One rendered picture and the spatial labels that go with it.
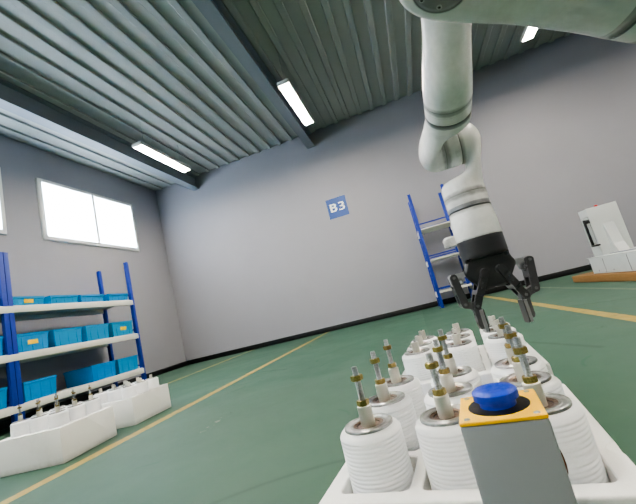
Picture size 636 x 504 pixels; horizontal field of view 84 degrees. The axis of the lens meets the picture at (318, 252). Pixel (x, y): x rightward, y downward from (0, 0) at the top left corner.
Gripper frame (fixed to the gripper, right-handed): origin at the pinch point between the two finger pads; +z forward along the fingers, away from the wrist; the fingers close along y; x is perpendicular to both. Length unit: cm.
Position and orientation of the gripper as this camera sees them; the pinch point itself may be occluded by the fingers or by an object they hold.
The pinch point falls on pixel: (505, 319)
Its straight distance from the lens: 67.4
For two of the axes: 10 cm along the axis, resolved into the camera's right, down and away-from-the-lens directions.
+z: 2.4, 9.6, -1.6
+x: 1.5, 1.2, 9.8
